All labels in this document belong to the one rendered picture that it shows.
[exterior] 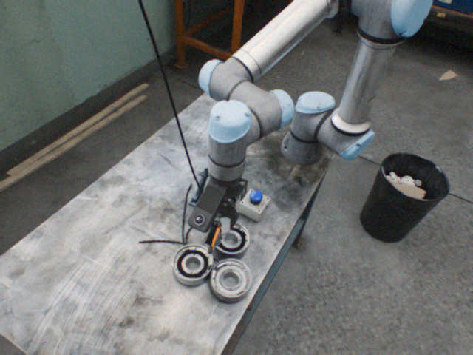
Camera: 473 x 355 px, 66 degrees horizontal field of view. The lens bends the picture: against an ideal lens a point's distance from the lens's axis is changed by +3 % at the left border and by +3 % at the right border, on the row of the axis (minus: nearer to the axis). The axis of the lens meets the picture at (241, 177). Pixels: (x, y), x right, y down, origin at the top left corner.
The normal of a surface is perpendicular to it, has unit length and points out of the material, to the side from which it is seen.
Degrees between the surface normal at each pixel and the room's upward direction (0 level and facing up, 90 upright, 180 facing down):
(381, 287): 0
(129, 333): 0
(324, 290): 0
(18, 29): 90
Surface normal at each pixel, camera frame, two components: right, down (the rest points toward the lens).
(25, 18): 0.86, 0.42
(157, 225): 0.10, -0.68
